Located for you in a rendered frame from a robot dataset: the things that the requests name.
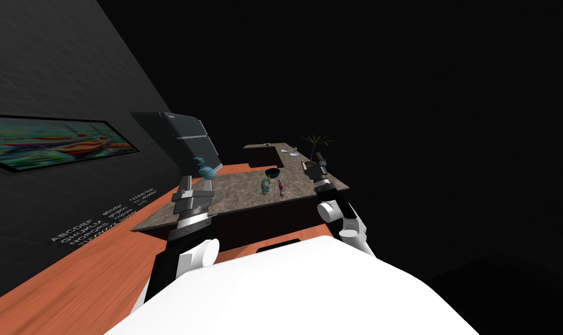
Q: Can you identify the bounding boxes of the dark grey fridge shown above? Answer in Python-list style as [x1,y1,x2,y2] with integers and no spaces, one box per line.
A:
[130,111,225,176]

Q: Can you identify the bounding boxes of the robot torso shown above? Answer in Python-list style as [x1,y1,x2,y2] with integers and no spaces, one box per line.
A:
[104,234,480,335]

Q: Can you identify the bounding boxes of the teal spray bottle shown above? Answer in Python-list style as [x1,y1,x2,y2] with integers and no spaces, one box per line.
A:
[193,156,217,181]

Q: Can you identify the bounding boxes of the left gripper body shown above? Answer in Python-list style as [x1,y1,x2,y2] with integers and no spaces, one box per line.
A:
[172,188,216,216]

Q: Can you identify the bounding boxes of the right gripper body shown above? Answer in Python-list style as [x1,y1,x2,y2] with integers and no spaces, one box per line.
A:
[305,165,330,184]

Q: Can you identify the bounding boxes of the green potted plant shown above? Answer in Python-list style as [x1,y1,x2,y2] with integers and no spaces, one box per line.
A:
[301,134,335,169]

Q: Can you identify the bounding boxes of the colourful boat painting black frame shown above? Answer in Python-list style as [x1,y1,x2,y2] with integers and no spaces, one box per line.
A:
[0,114,140,174]

